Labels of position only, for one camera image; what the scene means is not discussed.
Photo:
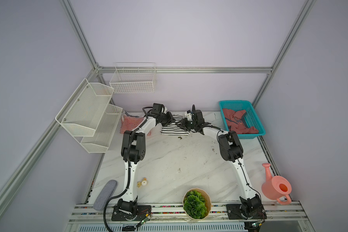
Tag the teal plastic basket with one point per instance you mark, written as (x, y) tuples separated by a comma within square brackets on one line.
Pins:
[(251, 117)]

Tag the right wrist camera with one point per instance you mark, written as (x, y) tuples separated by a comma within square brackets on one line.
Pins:
[(188, 115)]

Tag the white wire wall basket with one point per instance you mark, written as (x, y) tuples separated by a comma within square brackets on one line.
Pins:
[(134, 77)]

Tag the small yellow white toy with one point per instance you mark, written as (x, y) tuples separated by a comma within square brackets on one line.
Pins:
[(142, 182)]

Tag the white mesh lower shelf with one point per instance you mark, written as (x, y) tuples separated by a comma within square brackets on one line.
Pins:
[(103, 136)]

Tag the green plant in pot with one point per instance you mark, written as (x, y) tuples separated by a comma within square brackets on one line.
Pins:
[(197, 204)]

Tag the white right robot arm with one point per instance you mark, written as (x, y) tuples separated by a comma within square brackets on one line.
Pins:
[(230, 150)]

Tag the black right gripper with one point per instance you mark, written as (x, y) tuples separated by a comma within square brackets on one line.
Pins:
[(181, 123)]

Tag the dark red tank top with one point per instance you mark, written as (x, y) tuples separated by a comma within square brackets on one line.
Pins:
[(235, 121)]

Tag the grey oval pad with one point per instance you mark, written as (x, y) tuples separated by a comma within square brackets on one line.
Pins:
[(104, 195)]

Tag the aluminium front rail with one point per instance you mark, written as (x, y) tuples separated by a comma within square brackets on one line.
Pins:
[(84, 214)]

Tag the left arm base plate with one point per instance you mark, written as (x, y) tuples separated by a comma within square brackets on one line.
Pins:
[(142, 211)]

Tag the pink watering can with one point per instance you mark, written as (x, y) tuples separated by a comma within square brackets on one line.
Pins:
[(276, 187)]

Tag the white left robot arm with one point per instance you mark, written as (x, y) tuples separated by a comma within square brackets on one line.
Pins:
[(133, 151)]

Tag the black white striped tank top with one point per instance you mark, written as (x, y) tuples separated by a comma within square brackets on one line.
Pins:
[(173, 129)]

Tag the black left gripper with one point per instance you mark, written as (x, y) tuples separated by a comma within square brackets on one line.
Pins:
[(170, 119)]

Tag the red white striped tank top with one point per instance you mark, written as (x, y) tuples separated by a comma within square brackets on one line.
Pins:
[(130, 122)]

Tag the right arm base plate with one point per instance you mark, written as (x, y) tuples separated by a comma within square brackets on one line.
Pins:
[(235, 211)]

